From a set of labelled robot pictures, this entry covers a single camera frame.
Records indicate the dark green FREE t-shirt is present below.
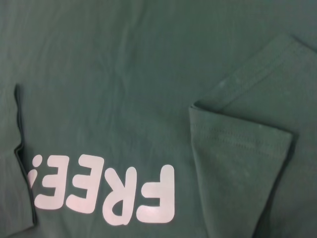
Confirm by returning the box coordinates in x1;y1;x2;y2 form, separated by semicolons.
0;0;317;238

